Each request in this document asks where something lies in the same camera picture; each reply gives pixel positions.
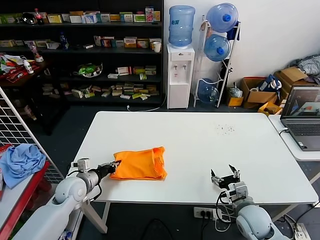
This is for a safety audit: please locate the white cable bundle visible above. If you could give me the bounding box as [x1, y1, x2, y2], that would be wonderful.
[214, 204, 241, 232]

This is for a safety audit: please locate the white blue medicine box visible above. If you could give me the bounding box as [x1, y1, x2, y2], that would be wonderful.
[81, 12, 98, 25]

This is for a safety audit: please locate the grey laptop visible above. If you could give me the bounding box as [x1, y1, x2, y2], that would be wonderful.
[280, 85, 320, 151]

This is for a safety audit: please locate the blue drink bottle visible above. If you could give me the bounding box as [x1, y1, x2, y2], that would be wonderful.
[58, 31, 70, 51]

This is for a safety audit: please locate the dark blue hanging cloth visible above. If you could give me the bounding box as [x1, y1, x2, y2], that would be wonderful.
[226, 21, 241, 42]

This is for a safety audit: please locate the yellow orange medicine box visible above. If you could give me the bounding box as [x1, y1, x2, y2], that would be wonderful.
[123, 37, 138, 49]

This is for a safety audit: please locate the white water dispenser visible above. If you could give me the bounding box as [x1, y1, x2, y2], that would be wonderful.
[166, 44, 196, 110]

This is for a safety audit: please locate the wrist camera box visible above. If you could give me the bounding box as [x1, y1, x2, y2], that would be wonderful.
[226, 182, 247, 203]
[76, 157, 91, 172]

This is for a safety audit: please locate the white metal jug rack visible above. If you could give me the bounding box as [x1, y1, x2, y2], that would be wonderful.
[193, 14, 242, 109]

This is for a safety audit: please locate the tall brown cardboard box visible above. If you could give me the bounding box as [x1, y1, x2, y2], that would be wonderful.
[273, 66, 309, 101]

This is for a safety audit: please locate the black curved floor cable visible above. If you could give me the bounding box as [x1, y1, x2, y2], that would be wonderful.
[142, 218, 174, 240]

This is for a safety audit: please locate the black plug cable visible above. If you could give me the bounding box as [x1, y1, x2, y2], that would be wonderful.
[199, 212, 210, 240]

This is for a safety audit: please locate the small yellow box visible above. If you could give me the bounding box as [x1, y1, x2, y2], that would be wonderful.
[226, 96, 244, 108]

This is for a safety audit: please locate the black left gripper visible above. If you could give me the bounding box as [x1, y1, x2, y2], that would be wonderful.
[97, 159, 123, 177]

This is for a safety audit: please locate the white red medicine box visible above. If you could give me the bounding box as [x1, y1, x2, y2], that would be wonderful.
[117, 66, 133, 77]

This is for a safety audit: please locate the red frame shelf cart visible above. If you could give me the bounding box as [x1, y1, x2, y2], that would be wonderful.
[0, 143, 66, 240]

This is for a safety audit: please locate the light blue crumpled cloth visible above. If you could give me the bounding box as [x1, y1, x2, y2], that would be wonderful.
[0, 144, 47, 190]

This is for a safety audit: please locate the white floor cable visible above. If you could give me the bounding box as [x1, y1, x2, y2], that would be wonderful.
[126, 93, 168, 113]

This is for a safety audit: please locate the pink tall box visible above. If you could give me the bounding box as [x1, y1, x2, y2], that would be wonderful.
[145, 6, 155, 24]

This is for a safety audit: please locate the open brown cardboard box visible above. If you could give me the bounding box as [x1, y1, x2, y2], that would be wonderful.
[239, 76, 279, 110]

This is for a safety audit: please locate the clear plastic bag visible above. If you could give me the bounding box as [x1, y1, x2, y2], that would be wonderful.
[227, 86, 244, 99]

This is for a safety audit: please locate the white wire grid panel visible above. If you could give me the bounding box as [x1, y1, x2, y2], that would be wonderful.
[0, 87, 65, 186]

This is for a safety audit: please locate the dark wooden side table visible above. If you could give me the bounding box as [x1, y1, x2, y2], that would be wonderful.
[0, 59, 68, 137]

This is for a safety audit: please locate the blue water jug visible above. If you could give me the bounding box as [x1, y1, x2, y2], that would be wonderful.
[197, 78, 220, 104]
[203, 34, 231, 63]
[168, 5, 196, 49]
[206, 2, 239, 33]

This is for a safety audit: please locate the white power strip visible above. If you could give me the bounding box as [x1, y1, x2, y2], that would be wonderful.
[291, 221, 314, 240]
[193, 206, 223, 221]

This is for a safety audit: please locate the yellow open cardboard box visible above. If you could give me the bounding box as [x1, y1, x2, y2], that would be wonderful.
[257, 100, 283, 116]

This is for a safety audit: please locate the blue white snack bag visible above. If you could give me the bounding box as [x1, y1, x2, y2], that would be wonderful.
[57, 228, 74, 240]

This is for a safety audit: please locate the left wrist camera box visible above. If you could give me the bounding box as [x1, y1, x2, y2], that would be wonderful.
[76, 157, 91, 172]

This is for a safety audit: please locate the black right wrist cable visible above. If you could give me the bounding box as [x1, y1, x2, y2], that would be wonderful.
[216, 191, 235, 223]

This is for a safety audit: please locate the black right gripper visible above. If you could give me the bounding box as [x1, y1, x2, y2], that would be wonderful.
[210, 164, 241, 192]

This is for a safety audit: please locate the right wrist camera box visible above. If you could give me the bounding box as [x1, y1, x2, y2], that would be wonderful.
[226, 182, 247, 203]

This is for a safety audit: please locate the colourful snack bag pile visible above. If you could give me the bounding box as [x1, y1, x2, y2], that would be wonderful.
[0, 54, 25, 74]

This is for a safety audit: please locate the red blue medicine box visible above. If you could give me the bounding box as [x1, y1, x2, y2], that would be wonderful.
[101, 37, 115, 48]

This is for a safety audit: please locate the grey clothes pile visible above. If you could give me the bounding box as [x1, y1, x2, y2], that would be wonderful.
[294, 53, 320, 85]

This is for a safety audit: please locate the green snack bag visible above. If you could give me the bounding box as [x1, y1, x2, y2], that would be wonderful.
[73, 62, 104, 79]

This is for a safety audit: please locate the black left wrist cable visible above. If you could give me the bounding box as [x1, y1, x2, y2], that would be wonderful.
[66, 161, 103, 202]

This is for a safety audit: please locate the shiny metal bowl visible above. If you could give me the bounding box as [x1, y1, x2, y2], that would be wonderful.
[21, 12, 38, 26]

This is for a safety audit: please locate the pink patterned bottle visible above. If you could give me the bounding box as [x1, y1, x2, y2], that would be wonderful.
[27, 41, 45, 63]

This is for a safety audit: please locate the red snack package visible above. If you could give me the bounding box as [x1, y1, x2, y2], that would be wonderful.
[4, 68, 29, 84]

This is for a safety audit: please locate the orange t-shirt white print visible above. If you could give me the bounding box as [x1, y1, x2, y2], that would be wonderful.
[109, 146, 168, 181]

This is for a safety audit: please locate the black shelf unit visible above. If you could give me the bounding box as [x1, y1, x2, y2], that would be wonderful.
[0, 0, 165, 105]

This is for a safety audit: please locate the green medicine box stack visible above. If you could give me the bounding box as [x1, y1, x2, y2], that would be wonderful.
[0, 13, 23, 25]

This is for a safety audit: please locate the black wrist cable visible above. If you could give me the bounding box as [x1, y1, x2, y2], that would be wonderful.
[216, 191, 235, 223]
[66, 161, 103, 202]

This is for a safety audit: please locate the cola bottle red cap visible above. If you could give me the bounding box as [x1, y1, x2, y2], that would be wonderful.
[33, 8, 45, 26]

